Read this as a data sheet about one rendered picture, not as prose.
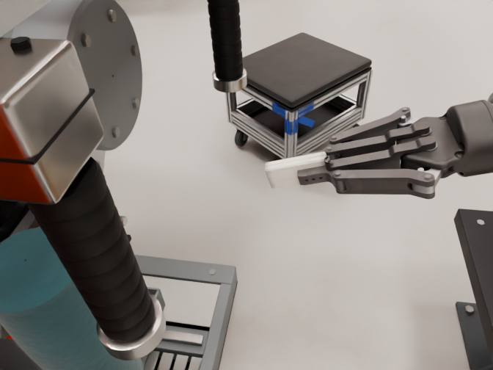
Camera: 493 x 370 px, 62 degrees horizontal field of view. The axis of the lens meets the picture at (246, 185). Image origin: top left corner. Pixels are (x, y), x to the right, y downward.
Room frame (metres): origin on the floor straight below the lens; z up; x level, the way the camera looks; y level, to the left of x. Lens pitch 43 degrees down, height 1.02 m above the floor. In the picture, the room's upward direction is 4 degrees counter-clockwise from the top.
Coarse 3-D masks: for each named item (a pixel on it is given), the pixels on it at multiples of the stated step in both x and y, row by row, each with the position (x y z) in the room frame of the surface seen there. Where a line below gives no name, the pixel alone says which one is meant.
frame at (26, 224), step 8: (96, 152) 0.49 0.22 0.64; (104, 152) 0.51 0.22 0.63; (96, 160) 0.48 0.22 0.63; (104, 176) 0.48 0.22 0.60; (32, 216) 0.39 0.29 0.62; (24, 224) 0.37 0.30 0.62; (32, 224) 0.37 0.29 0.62; (16, 232) 0.36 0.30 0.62; (0, 328) 0.23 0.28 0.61; (0, 336) 0.22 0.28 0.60
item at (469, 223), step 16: (464, 224) 0.59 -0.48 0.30; (480, 224) 0.58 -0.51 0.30; (464, 240) 0.55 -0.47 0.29; (480, 240) 0.54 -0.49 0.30; (464, 256) 0.52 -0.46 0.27; (480, 256) 0.50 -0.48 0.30; (480, 272) 0.46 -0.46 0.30; (480, 288) 0.43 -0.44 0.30; (464, 304) 0.55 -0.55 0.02; (480, 304) 0.40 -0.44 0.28; (464, 320) 0.50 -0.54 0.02; (480, 320) 0.50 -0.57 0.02; (464, 336) 0.46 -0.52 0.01; (480, 336) 0.46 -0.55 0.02; (480, 352) 0.42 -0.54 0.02; (480, 368) 0.38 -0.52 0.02
